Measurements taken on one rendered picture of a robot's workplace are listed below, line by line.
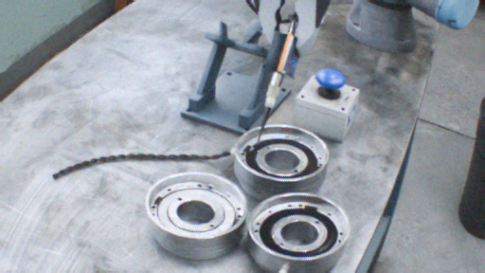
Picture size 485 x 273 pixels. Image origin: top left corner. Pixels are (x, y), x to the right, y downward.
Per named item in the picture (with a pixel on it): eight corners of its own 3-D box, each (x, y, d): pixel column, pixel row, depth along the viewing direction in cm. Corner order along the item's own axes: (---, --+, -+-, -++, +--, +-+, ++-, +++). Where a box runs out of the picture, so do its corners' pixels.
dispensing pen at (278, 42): (239, 139, 75) (281, 4, 74) (251, 142, 78) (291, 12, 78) (257, 146, 74) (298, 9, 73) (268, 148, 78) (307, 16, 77)
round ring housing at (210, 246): (134, 245, 65) (130, 218, 63) (169, 191, 73) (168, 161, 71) (226, 275, 63) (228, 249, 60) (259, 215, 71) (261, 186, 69)
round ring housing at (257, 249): (263, 211, 71) (267, 182, 69) (352, 230, 69) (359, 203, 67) (231, 271, 63) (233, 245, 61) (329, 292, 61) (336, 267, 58)
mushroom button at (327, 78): (337, 118, 83) (341, 84, 80) (309, 109, 84) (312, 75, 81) (345, 103, 86) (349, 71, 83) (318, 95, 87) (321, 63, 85)
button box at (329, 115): (342, 143, 83) (347, 111, 80) (292, 128, 85) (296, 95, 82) (358, 114, 89) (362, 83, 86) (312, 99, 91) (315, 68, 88)
